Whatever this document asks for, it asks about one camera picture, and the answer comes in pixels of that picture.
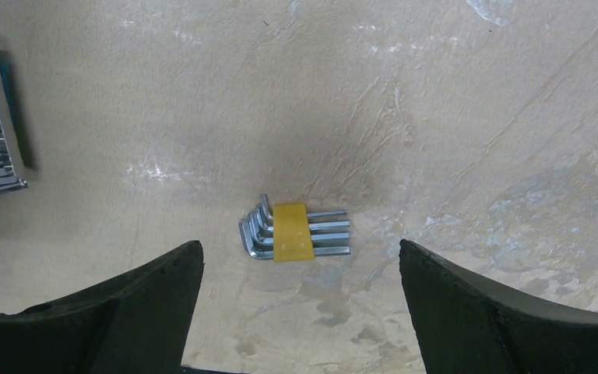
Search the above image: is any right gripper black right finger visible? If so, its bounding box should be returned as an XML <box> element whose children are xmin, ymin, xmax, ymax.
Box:
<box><xmin>399</xmin><ymin>240</ymin><xmax>598</xmax><ymax>373</ymax></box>

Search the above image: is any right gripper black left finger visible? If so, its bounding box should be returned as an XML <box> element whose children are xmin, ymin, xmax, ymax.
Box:
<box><xmin>0</xmin><ymin>241</ymin><xmax>204</xmax><ymax>373</ymax></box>

